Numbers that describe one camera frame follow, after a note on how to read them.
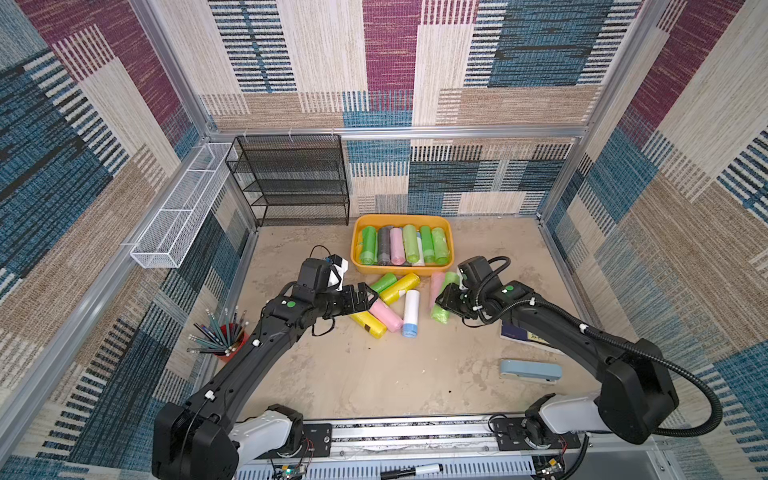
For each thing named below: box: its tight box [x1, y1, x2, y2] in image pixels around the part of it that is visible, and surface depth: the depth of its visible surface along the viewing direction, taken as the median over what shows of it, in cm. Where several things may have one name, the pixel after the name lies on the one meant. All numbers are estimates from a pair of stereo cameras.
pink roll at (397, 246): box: [390, 227, 406, 266], surface depth 105 cm
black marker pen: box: [380, 463, 443, 480], surface depth 71 cm
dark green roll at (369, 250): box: [360, 226, 378, 265], surface depth 106 cm
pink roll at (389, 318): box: [369, 299, 403, 333], surface depth 93 cm
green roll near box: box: [370, 272, 397, 294], surface depth 102 cm
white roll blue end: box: [402, 289, 420, 339], surface depth 93 cm
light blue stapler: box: [500, 359, 563, 384], surface depth 83 cm
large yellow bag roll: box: [355, 229, 363, 264], surface depth 109 cm
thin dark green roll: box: [420, 226, 435, 265], surface depth 110 cm
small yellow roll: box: [350, 311, 387, 339], surface depth 91 cm
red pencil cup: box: [186, 305, 249, 362], surface depth 79 cm
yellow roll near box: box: [380, 273, 421, 306], surface depth 101 cm
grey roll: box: [378, 227, 391, 266], surface depth 104 cm
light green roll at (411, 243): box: [403, 224, 419, 264], surface depth 105 cm
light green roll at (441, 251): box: [431, 227, 449, 265], surface depth 109 cm
